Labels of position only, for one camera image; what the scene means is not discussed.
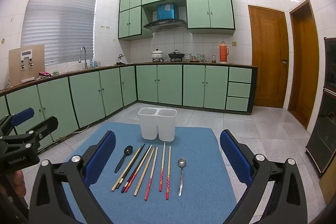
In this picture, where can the white lidded pot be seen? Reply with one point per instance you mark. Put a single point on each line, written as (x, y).
(157, 54)

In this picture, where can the metal spoon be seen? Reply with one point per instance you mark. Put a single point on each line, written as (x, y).
(182, 162)

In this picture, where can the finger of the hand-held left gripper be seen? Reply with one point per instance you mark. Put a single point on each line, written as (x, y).
(47, 125)
(23, 115)

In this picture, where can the beige water purifier panel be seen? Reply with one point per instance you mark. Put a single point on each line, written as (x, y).
(36, 61)

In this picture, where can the red cloth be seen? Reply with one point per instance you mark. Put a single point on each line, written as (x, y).
(44, 74)

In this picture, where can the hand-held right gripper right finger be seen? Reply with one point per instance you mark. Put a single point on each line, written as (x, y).
(235, 161)

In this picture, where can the person's left hand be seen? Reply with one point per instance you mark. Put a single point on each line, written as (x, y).
(17, 183)

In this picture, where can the dark glass-front cabinet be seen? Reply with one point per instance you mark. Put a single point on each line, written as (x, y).
(328, 121)

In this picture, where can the range hood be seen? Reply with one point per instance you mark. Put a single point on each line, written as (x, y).
(165, 24)

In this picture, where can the bottles beside faucet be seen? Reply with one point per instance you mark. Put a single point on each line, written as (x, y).
(95, 63)

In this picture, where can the white two-compartment utensil holder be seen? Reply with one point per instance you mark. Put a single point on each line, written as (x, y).
(152, 127)

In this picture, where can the plain bamboo chopstick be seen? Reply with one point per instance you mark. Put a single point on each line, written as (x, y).
(145, 171)

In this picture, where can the blue table mat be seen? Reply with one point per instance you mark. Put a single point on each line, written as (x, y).
(199, 161)

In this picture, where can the small metal countertop object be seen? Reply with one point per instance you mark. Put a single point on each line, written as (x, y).
(120, 59)

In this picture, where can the patterned ceramic jar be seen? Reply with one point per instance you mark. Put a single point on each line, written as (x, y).
(200, 56)
(187, 56)

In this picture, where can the orange thermos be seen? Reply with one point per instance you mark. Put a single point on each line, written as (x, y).
(223, 54)

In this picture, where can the green base cabinets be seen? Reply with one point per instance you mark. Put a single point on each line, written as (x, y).
(168, 85)

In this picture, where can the black wok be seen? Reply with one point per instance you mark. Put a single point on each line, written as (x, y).
(176, 55)

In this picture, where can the green wall cabinets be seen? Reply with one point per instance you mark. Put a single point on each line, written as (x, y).
(210, 11)

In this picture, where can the black plastic spoon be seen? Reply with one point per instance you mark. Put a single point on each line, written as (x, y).
(128, 150)

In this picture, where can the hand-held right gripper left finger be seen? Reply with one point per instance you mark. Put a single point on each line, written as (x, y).
(101, 158)

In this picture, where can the white window blinds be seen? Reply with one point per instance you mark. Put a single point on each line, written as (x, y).
(60, 24)

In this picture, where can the black chopstick with gold band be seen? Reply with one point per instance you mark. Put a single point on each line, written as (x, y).
(133, 168)

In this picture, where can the glass jar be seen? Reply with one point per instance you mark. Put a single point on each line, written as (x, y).
(213, 58)

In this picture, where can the metal kitchen faucet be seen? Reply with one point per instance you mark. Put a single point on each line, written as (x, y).
(85, 58)

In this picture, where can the brown chopstick with dark band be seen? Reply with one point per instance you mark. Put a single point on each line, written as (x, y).
(126, 168)

